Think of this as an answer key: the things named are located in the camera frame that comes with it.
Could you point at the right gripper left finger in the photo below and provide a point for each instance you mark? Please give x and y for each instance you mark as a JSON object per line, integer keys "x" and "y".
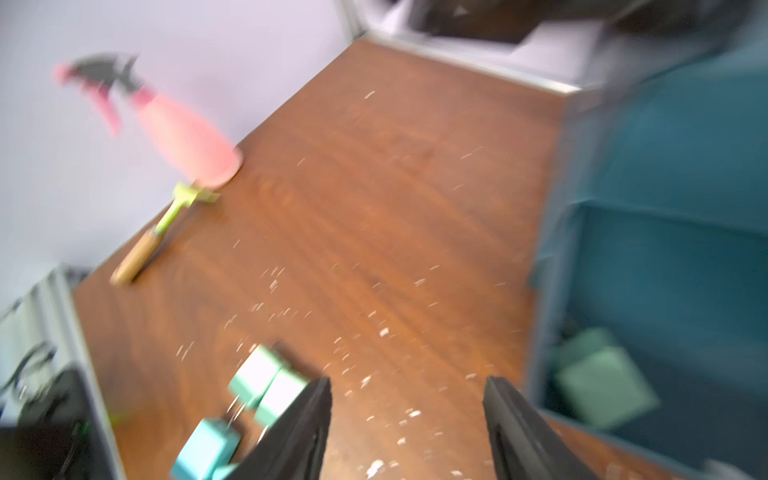
{"x": 294, "y": 446}

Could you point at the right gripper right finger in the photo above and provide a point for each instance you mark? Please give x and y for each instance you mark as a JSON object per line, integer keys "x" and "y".
{"x": 523, "y": 445}

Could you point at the green plug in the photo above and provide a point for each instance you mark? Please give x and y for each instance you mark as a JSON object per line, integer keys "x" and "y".
{"x": 255, "y": 375}
{"x": 283, "y": 390}
{"x": 600, "y": 382}

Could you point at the teal drawer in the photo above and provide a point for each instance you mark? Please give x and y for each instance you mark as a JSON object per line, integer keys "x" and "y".
{"x": 689, "y": 304}

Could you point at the teal three-drawer cabinet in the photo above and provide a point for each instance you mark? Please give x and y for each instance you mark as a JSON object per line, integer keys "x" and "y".
{"x": 677, "y": 131}

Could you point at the teal plug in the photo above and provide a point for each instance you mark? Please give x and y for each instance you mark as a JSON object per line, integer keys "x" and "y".
{"x": 211, "y": 445}

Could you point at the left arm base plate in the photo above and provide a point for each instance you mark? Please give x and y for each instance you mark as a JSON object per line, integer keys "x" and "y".
{"x": 56, "y": 436}

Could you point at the green wooden-handled tool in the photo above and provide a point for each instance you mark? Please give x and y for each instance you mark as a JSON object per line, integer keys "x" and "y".
{"x": 184, "y": 196}

